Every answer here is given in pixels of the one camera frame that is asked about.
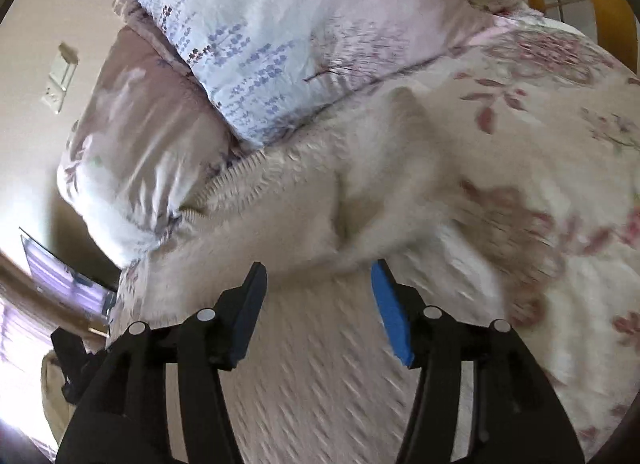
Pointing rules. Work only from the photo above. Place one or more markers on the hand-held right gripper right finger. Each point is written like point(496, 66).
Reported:
point(392, 316)

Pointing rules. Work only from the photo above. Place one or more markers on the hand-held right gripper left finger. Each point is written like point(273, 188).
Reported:
point(244, 326)

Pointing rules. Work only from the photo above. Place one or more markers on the cream fuzzy knit sweater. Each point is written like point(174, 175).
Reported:
point(310, 204)

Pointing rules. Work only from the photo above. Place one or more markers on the beige cloth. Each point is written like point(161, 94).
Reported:
point(52, 404)

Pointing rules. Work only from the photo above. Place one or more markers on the dark framed screen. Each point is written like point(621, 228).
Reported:
point(65, 279)

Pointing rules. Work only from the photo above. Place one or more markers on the mauve floral pillow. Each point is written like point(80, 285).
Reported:
point(145, 143)

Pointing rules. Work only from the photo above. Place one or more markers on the floral quilted bedspread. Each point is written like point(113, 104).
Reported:
point(525, 143)

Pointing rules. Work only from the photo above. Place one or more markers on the white lavender print pillow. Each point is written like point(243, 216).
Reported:
point(280, 18)

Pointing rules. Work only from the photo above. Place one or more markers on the yellow wooden headboard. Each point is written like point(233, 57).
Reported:
point(607, 3)

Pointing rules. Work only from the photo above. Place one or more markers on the white wall switch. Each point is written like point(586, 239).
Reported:
point(59, 78)

